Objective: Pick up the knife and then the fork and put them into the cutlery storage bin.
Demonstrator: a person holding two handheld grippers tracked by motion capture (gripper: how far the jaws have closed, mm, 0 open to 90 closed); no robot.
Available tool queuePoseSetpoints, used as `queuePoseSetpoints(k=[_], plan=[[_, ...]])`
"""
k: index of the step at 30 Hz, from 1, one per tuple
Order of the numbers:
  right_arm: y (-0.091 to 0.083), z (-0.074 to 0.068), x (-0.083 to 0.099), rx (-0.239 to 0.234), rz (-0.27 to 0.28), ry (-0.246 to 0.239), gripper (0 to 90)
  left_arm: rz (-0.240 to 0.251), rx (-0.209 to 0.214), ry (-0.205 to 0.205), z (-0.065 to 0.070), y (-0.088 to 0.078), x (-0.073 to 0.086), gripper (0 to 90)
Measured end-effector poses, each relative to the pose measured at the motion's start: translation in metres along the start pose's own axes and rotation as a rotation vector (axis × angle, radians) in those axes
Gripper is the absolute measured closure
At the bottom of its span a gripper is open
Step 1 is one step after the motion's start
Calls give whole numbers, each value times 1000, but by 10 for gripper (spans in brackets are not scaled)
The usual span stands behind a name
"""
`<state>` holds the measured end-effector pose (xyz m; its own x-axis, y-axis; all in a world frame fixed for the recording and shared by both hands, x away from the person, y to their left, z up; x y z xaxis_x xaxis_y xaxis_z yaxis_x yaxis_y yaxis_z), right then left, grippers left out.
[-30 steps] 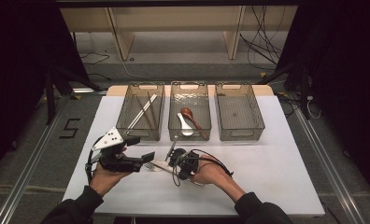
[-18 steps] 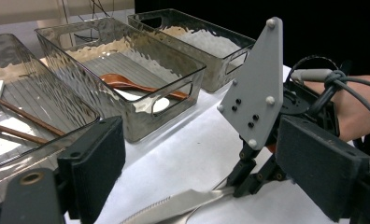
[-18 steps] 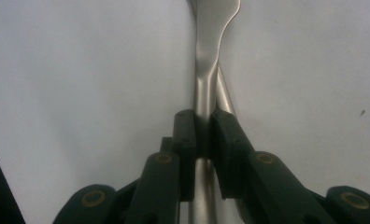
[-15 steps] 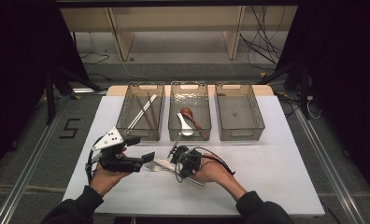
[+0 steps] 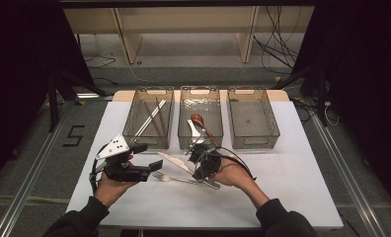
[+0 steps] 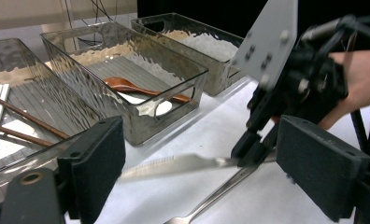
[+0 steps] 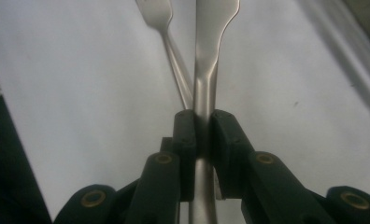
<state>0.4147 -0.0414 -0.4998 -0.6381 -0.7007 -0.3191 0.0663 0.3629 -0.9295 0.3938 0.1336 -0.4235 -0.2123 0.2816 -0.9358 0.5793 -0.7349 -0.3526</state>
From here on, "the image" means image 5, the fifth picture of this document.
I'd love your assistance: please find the hand-held gripper cable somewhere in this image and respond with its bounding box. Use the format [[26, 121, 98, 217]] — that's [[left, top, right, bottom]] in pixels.
[[212, 146, 258, 182], [88, 147, 110, 196]]

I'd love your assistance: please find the silver metal bar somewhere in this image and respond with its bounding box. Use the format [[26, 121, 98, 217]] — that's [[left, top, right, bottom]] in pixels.
[[76, 93, 115, 101]]

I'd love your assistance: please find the steel table knife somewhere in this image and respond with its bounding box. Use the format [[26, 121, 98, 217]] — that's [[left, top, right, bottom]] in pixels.
[[156, 151, 221, 191]]

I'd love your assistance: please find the steel fork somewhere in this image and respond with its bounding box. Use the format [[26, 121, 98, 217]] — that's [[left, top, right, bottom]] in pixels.
[[151, 171, 204, 186]]

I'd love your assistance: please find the left hand-held gripper cable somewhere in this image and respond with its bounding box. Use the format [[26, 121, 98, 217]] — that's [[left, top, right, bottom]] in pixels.
[[88, 147, 110, 196]]

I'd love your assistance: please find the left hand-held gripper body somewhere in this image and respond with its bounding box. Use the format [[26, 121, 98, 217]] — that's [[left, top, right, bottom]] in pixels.
[[95, 133, 151, 183]]

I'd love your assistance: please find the beige wooden shelf unit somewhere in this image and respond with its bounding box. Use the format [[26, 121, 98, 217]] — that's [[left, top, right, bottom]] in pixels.
[[63, 6, 316, 65]]

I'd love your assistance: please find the black floor cable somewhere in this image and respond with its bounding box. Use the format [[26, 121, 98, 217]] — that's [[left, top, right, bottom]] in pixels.
[[84, 53, 118, 87]]

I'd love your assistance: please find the right hand-held gripper cable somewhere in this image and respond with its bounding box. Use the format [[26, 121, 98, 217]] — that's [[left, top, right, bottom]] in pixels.
[[212, 146, 258, 182]]

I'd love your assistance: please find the white floor cable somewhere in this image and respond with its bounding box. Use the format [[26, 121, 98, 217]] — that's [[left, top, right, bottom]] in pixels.
[[113, 48, 172, 87]]

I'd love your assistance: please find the silver floor rail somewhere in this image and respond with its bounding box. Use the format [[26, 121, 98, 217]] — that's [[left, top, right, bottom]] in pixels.
[[0, 100, 73, 237], [310, 113, 387, 237]]

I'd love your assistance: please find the white chopstick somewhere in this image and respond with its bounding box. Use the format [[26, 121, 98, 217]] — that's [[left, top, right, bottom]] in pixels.
[[130, 99, 165, 142], [133, 100, 168, 141]]

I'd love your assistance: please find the person's left hand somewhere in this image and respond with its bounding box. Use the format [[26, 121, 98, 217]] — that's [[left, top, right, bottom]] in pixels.
[[94, 156, 140, 208]]

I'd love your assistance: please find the person's right hand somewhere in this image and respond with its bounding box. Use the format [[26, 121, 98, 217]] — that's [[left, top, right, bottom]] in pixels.
[[209, 157, 256, 191]]

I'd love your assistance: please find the brown wooden spoon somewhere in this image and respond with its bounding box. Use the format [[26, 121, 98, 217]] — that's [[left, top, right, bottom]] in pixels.
[[191, 113, 220, 147]]

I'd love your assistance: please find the grey transparent plastic bin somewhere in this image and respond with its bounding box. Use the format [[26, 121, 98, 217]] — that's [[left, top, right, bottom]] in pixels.
[[177, 85, 225, 150], [226, 86, 281, 150], [122, 86, 176, 150]]

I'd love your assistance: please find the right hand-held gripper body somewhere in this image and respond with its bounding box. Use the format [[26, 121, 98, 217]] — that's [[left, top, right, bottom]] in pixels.
[[185, 137, 222, 182]]

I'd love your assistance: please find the black metal stand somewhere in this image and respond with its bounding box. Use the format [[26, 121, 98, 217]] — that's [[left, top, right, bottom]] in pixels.
[[272, 62, 330, 127], [46, 70, 110, 132]]

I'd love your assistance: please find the bundle of black cables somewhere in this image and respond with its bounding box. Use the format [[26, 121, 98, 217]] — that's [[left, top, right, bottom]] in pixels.
[[252, 5, 300, 75]]

